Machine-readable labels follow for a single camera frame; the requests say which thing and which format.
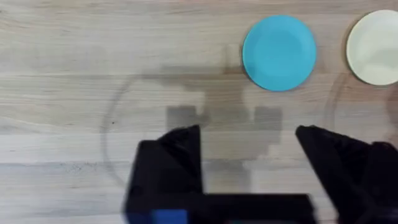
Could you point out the blue round plate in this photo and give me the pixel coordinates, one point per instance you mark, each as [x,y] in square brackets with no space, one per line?
[279,53]

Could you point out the pale green round plate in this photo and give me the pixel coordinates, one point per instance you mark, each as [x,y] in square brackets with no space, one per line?
[374,47]

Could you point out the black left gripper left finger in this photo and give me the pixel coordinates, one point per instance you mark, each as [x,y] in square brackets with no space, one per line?
[168,168]

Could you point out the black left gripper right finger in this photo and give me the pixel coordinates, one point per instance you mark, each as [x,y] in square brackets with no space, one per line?
[348,168]

